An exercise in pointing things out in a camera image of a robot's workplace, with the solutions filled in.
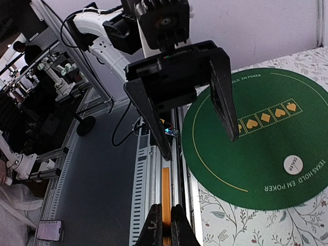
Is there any aluminium frame post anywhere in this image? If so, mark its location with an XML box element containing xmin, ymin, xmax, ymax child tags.
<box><xmin>32</xmin><ymin>1</ymin><xmax>114</xmax><ymax>113</ymax></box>
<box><xmin>316</xmin><ymin>0</ymin><xmax>328</xmax><ymax>48</ymax></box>

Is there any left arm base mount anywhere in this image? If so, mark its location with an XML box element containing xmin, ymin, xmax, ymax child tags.
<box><xmin>130</xmin><ymin>117</ymin><xmax>180</xmax><ymax>139</ymax></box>

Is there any smartphone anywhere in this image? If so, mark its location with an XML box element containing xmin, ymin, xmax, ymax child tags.
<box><xmin>36</xmin><ymin>220</ymin><xmax>64</xmax><ymax>241</ymax></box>

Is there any left aluminium frame post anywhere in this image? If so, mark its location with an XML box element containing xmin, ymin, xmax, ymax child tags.
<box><xmin>32</xmin><ymin>1</ymin><xmax>114</xmax><ymax>113</ymax></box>

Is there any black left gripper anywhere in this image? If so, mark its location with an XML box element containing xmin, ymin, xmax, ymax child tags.
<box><xmin>124</xmin><ymin>40</ymin><xmax>239</xmax><ymax>161</ymax></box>

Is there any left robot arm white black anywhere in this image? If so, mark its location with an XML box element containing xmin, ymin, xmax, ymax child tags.
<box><xmin>66</xmin><ymin>1</ymin><xmax>239</xmax><ymax>160</ymax></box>

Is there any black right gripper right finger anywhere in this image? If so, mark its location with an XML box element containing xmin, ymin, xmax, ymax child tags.
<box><xmin>171</xmin><ymin>204</ymin><xmax>200</xmax><ymax>246</ymax></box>

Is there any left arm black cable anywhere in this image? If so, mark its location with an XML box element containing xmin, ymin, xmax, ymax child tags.
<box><xmin>60</xmin><ymin>7</ymin><xmax>124</xmax><ymax>52</ymax></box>

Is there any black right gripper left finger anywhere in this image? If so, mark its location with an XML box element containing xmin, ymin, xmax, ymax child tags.
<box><xmin>137</xmin><ymin>204</ymin><xmax>163</xmax><ymax>246</ymax></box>

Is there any black round stand base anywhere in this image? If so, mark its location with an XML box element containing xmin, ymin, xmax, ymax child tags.
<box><xmin>73</xmin><ymin>113</ymin><xmax>96</xmax><ymax>136</ymax></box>

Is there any orange big blind button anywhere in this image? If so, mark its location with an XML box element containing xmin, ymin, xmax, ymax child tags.
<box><xmin>162</xmin><ymin>168</ymin><xmax>172</xmax><ymax>245</ymax></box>

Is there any round green poker mat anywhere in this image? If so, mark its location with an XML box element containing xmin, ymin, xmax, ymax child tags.
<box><xmin>182</xmin><ymin>68</ymin><xmax>327</xmax><ymax>210</ymax></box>

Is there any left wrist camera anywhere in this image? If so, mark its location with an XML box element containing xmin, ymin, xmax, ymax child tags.
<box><xmin>121</xmin><ymin>1</ymin><xmax>190</xmax><ymax>52</ymax></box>

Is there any white dealer button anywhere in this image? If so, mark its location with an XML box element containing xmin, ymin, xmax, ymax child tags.
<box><xmin>283</xmin><ymin>155</ymin><xmax>303</xmax><ymax>175</ymax></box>

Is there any right aluminium frame post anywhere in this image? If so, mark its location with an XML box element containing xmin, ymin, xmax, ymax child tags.
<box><xmin>316</xmin><ymin>0</ymin><xmax>328</xmax><ymax>48</ymax></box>

